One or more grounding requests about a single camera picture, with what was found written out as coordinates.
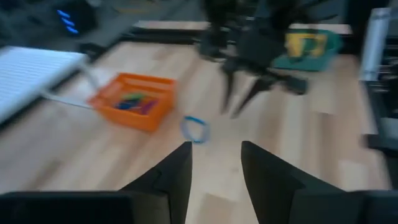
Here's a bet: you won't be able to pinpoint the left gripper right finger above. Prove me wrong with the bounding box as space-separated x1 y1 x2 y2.
241 140 364 224

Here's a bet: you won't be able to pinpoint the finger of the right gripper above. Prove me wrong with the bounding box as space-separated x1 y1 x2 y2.
231 78 270 119
220 68 236 114

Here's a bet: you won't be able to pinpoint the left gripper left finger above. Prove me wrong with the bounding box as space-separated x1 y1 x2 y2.
119 141 193 224

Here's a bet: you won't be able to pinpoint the yellow crayon box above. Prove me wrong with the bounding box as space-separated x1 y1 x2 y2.
285 32 329 59

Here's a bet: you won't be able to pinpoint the purple coil bracelet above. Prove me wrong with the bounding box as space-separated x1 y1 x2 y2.
138 99 159 116

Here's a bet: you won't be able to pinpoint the blue coil bracelet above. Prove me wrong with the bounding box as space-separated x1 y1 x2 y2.
114 101 137 111

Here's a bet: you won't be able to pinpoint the green coil bracelet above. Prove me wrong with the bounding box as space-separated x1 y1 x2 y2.
123 92 147 102

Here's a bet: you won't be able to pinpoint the blue rubber band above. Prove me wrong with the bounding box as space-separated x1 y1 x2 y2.
180 115 211 144

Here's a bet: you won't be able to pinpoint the teal plastic tray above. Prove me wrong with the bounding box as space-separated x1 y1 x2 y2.
272 29 343 72

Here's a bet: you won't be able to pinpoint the orange plastic basket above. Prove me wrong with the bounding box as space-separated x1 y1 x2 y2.
86 72 177 133

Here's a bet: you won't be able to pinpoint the black device blue lights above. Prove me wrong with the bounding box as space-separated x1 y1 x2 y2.
46 0 97 35

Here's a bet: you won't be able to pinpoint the white perforated metal riser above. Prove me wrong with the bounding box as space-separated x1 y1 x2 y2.
0 45 100 124

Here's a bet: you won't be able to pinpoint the black metal table frame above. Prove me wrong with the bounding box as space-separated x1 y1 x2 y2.
119 26 218 44

